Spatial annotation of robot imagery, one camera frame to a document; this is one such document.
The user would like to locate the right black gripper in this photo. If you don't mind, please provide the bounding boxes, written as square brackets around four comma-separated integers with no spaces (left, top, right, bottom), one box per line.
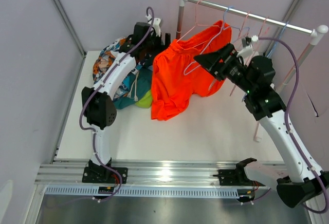
[194,43,255,94]

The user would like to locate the orange shorts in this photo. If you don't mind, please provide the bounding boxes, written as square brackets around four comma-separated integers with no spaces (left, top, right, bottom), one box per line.
[151,21,232,121]

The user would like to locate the teal green shorts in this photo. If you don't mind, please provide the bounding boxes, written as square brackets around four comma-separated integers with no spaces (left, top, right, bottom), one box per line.
[113,67,152,109]

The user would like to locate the blue hanger for patterned shorts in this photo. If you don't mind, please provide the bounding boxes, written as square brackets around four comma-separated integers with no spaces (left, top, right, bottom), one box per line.
[184,5,251,91]

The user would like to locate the pink hanger for orange shorts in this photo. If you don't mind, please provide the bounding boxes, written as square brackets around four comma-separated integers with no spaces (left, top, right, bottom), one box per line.
[176,0,222,42]

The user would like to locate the patterned navy white shorts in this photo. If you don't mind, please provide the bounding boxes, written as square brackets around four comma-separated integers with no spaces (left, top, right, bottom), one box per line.
[92,36,155,101]

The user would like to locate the lime green shorts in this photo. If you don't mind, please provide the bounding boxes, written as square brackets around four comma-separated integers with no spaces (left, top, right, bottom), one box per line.
[135,90,153,108]

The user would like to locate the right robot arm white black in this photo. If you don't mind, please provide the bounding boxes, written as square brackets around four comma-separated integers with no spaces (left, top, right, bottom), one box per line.
[194,43,328,213]

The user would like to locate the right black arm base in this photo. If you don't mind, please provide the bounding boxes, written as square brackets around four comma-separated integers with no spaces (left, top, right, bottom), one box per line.
[212,158,259,186]

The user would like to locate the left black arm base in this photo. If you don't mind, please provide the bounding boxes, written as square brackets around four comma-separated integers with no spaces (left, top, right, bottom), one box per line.
[82,160,128,184]

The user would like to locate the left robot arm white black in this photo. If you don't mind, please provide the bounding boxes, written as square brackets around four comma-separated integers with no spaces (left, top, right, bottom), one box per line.
[79,18,168,183]

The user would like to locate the silver clothes rack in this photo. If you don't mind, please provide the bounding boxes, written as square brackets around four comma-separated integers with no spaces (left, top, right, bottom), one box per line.
[171,0,329,142]

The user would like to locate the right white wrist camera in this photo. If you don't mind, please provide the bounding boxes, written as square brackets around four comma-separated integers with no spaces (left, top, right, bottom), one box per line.
[237,35,259,58]

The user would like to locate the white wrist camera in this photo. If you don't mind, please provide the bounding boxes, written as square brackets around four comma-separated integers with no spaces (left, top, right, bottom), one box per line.
[237,35,259,58]
[145,15,162,37]

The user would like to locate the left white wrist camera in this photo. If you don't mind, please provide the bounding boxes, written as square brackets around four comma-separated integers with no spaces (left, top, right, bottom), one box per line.
[145,15,162,37]

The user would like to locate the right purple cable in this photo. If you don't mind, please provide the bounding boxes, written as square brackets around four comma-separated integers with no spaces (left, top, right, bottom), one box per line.
[257,36,329,214]

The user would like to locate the aluminium mounting rail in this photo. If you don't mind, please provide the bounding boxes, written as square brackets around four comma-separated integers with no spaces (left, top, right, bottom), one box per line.
[35,159,287,188]

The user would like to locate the slotted grey cable duct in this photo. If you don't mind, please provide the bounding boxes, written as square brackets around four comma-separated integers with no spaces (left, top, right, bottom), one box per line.
[45,185,239,199]

